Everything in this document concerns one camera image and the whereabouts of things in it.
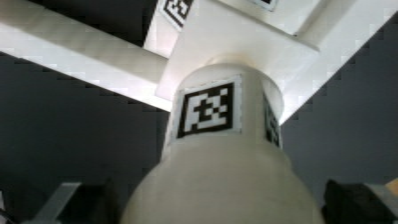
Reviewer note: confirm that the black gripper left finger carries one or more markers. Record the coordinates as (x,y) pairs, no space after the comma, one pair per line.
(82,204)

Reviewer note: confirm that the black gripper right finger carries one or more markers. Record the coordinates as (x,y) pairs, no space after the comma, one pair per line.
(361,203)

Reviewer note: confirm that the white lamp base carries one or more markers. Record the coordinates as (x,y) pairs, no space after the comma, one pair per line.
(208,29)

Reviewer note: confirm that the white front fence wall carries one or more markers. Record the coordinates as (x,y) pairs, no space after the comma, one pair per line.
(66,46)

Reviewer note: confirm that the white fence wall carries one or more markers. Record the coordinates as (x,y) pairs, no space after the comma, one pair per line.
(347,23)
(66,46)

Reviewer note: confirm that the white right fence wall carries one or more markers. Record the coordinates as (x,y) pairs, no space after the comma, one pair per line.
(347,23)

